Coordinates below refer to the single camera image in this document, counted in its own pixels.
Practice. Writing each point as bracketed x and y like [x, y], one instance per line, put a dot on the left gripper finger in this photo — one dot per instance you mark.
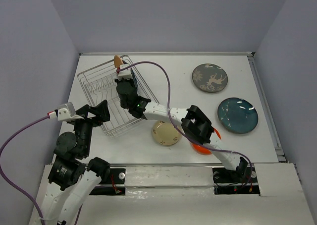
[83, 111]
[101, 112]

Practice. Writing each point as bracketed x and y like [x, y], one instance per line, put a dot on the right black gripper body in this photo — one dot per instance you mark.
[130, 81]

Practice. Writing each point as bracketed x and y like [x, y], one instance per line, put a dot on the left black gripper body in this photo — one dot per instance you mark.
[85, 127]

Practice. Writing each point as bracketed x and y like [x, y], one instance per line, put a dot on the woven bamboo round plate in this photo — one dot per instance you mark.
[117, 61]

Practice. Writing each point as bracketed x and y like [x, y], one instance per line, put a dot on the dark blue leaf-shaped plate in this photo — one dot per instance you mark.
[134, 79]

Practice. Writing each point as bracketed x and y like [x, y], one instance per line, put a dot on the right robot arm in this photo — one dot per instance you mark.
[192, 123]

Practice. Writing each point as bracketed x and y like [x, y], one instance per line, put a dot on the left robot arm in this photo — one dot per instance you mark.
[70, 181]

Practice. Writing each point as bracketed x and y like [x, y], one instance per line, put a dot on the cream floral round plate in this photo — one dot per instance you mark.
[165, 133]

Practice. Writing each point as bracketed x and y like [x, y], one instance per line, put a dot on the grey deer pattern plate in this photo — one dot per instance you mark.
[209, 78]

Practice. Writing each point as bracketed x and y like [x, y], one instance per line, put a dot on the orange round plate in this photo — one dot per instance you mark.
[204, 151]

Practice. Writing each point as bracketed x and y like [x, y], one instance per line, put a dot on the teal round ceramic plate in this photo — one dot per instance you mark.
[237, 115]

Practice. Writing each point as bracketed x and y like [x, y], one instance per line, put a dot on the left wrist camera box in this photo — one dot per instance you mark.
[65, 112]

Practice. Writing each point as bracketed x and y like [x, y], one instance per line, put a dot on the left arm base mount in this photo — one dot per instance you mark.
[113, 185]

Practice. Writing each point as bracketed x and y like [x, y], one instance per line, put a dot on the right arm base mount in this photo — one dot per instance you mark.
[228, 183]

